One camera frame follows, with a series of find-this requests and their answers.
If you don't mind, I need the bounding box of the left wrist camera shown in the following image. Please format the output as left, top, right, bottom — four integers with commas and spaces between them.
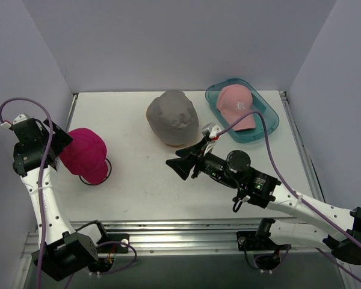
0, 113, 29, 129

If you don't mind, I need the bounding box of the aluminium mounting rail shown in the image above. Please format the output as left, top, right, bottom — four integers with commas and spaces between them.
20, 215, 348, 289

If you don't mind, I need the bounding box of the magenta baseball cap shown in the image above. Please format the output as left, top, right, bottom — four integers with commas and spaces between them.
60, 128, 107, 176

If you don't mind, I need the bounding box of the grey bucket hat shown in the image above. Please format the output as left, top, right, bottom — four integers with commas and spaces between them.
146, 90, 199, 144

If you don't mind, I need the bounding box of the teal plastic basket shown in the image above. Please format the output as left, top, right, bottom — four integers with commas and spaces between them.
205, 78, 279, 143

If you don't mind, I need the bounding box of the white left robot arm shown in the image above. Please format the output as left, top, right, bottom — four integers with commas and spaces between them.
11, 114, 110, 281

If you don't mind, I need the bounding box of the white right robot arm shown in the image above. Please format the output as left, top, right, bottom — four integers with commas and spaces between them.
165, 140, 361, 266

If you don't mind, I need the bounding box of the black wire hat stand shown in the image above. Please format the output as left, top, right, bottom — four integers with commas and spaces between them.
79, 158, 113, 186

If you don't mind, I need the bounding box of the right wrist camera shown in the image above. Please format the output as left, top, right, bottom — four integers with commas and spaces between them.
202, 122, 222, 155

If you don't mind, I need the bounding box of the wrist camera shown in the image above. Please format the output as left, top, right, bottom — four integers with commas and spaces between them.
0, 113, 29, 129
202, 122, 222, 155

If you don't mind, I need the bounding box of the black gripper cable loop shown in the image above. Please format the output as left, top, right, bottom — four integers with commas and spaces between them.
232, 180, 249, 213

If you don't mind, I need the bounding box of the light pink baseball cap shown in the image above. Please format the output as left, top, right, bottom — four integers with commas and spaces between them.
216, 84, 253, 125

